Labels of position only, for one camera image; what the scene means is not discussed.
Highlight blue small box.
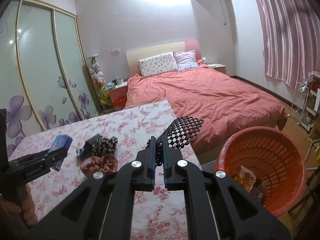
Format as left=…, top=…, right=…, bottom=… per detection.
left=48, top=134, right=73, bottom=171

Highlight black white checkered cloth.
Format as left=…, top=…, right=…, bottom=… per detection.
left=156, top=116, right=204, bottom=166

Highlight person's left hand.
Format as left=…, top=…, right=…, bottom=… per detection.
left=1, top=184, right=38, bottom=226

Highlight brown satin scrunchie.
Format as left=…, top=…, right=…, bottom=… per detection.
left=80, top=154, right=118, bottom=177

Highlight floral pink tablecloth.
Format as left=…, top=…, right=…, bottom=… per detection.
left=10, top=101, right=188, bottom=239

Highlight black white floral scrunchie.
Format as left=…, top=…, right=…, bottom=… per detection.
left=92, top=137, right=118, bottom=157

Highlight orange plastic laundry basket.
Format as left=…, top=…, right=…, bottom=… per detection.
left=214, top=126, right=306, bottom=217

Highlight glass sliding wardrobe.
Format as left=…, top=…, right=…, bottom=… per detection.
left=1, top=0, right=98, bottom=155

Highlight bed with red duvet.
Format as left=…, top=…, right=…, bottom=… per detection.
left=126, top=64, right=287, bottom=155

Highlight left bedside table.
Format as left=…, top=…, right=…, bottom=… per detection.
left=108, top=82, right=128, bottom=111

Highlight bedside table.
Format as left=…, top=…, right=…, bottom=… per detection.
left=207, top=63, right=227, bottom=74
left=108, top=82, right=128, bottom=111

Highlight hanging plush toys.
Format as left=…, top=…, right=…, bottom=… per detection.
left=89, top=56, right=112, bottom=106

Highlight white shelf cart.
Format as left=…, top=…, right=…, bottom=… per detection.
left=302, top=71, right=319, bottom=133

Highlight right bedside table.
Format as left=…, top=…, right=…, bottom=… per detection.
left=207, top=63, right=227, bottom=74

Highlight pink striped pillow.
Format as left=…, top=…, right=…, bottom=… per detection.
left=174, top=50, right=199, bottom=71

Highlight white floral pillow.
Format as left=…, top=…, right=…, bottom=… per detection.
left=138, top=52, right=178, bottom=78

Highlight beige pink headboard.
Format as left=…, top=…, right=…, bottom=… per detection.
left=126, top=40, right=202, bottom=76

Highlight pink striped curtain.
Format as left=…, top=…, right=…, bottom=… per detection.
left=256, top=0, right=319, bottom=87

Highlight white wire rack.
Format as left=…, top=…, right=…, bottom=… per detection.
left=288, top=79, right=309, bottom=125

